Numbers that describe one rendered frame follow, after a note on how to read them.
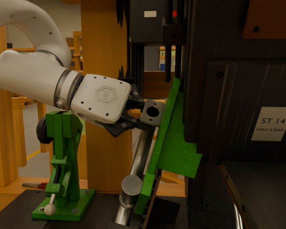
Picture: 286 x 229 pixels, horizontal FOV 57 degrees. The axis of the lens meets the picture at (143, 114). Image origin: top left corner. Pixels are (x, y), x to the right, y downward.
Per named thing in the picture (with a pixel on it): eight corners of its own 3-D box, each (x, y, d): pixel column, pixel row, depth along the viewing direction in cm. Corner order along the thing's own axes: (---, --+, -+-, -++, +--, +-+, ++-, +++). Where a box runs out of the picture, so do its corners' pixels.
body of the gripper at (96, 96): (61, 100, 49) (118, 119, 49) (82, 62, 54) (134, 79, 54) (63, 120, 55) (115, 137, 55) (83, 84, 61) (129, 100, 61)
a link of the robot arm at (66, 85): (51, 93, 49) (66, 98, 49) (71, 60, 53) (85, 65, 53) (55, 116, 56) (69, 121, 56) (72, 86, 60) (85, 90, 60)
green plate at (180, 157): (186, 208, 46) (225, 91, 42) (140, 194, 46) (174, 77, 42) (183, 179, 57) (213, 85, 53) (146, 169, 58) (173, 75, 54)
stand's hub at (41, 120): (44, 147, 69) (42, 119, 68) (33, 146, 69) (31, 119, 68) (56, 139, 76) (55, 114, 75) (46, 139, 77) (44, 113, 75)
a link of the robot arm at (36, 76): (72, 87, 61) (54, 115, 55) (18, 69, 61) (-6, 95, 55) (74, 58, 55) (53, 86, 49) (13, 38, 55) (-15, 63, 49)
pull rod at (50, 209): (53, 218, 64) (51, 196, 63) (42, 217, 64) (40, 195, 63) (62, 206, 69) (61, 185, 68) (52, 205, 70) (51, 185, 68)
